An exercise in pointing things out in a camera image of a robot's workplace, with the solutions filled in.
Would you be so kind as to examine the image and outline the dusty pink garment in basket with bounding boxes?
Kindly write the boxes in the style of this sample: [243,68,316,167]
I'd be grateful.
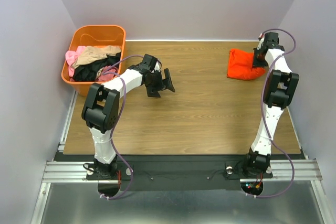
[95,66,118,82]

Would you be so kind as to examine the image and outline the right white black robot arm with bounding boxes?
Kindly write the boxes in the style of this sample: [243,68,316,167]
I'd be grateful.
[243,28,299,176]

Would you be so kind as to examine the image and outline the light pink garment in basket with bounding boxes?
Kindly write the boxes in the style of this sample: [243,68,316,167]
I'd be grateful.
[65,50,78,78]

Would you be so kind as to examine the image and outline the aluminium extrusion rail frame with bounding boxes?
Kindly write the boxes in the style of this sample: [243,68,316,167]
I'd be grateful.
[32,83,325,223]

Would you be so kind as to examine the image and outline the orange plastic laundry basket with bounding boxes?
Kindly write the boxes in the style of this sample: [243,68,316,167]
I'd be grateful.
[61,25,126,96]

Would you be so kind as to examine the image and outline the orange t shirt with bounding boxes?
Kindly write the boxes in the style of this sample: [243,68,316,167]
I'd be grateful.
[227,48,266,81]

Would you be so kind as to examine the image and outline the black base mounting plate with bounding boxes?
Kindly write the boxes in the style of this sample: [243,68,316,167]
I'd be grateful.
[86,155,272,191]

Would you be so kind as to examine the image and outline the beige garment in basket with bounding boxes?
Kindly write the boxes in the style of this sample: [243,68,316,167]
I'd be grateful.
[68,45,121,69]

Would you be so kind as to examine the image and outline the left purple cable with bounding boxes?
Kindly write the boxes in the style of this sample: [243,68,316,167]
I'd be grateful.
[99,55,145,200]

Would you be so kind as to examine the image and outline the black garment in basket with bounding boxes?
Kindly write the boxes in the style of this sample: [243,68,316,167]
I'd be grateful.
[72,52,121,82]

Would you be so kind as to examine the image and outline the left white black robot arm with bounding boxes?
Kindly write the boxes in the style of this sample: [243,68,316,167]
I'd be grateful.
[81,54,175,177]

